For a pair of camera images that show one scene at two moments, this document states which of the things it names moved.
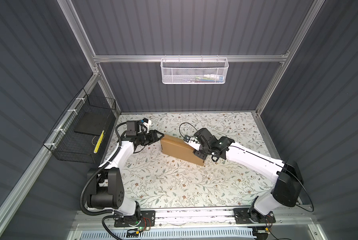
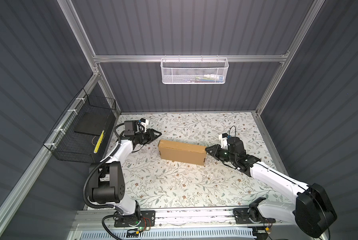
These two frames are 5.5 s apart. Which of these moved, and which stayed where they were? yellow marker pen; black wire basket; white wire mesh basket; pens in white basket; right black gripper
Moved: right black gripper
Stayed: pens in white basket; black wire basket; white wire mesh basket; yellow marker pen
